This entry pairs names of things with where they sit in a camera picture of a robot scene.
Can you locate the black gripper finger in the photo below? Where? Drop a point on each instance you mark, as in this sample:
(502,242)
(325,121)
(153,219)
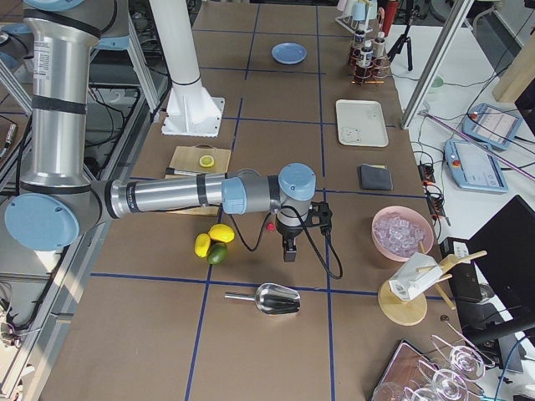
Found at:
(293,249)
(287,249)

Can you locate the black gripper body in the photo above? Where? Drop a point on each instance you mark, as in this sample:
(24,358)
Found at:
(288,232)

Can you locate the blue plate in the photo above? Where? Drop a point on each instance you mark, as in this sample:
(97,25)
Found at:
(289,53)

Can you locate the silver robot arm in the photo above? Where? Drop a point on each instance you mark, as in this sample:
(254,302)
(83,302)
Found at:
(57,203)

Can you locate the metal scoop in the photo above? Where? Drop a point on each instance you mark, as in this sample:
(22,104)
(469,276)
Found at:
(271,299)

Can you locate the yellow lemon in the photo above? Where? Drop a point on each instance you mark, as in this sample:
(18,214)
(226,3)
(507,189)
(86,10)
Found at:
(221,232)
(202,245)

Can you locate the green lime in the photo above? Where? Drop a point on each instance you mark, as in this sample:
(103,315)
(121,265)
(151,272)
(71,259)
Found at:
(217,253)

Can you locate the grey folded cloth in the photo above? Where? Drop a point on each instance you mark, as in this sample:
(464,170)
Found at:
(374,178)

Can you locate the pink bowl of ice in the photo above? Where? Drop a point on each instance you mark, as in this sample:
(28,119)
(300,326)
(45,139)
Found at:
(399,232)

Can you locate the half lemon slice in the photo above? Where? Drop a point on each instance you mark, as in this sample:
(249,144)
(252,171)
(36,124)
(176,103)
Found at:
(207,161)

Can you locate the wooden cutting board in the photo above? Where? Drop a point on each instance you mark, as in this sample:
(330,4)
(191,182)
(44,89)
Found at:
(190,160)

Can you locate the cream bear tray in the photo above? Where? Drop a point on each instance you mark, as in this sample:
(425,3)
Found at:
(361,123)

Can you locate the dark drink bottle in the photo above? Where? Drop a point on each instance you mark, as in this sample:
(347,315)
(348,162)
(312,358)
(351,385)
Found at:
(366,54)
(358,42)

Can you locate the blue teach pendant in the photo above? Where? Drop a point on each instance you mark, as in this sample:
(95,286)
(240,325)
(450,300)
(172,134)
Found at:
(474,169)
(493,126)

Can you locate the wine glass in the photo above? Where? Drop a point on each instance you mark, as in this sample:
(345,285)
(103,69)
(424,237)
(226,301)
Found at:
(464,360)
(448,384)

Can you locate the black monitor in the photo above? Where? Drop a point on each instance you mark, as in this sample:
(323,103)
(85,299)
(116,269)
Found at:
(508,266)

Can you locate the black tripod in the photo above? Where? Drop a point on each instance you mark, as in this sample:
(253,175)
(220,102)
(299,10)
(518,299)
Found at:
(412,12)

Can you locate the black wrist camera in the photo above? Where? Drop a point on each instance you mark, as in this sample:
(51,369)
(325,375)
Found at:
(320,216)

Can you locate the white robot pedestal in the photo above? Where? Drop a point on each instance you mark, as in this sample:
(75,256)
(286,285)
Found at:
(191,110)

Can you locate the copper wire bottle rack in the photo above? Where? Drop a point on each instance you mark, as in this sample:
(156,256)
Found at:
(376,73)

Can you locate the aluminium frame post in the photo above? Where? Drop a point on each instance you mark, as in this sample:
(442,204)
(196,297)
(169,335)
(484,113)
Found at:
(453,23)

